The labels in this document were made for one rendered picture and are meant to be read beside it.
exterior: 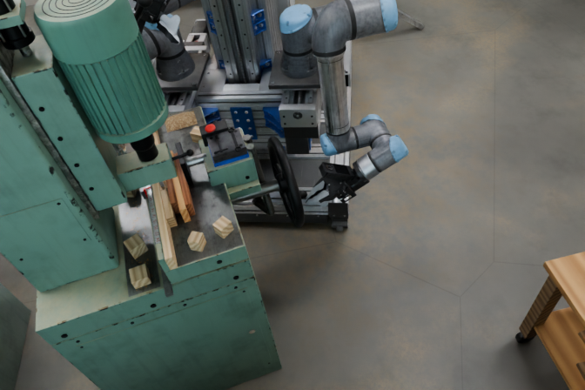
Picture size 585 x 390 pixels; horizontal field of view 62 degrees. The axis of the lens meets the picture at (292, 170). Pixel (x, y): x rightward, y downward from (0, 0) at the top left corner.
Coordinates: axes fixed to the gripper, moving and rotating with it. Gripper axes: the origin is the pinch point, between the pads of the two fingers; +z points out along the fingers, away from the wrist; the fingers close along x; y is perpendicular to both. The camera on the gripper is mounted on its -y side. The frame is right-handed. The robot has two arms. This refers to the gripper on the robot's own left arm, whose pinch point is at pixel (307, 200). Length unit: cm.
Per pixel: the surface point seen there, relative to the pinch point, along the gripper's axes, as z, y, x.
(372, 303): 15, 70, -10
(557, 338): -41, 79, -50
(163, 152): 14, -51, -1
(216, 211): 14.1, -32.0, -11.4
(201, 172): 16.0, -32.5, 4.4
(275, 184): 1.9, -16.3, -1.1
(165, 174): 17, -47, -5
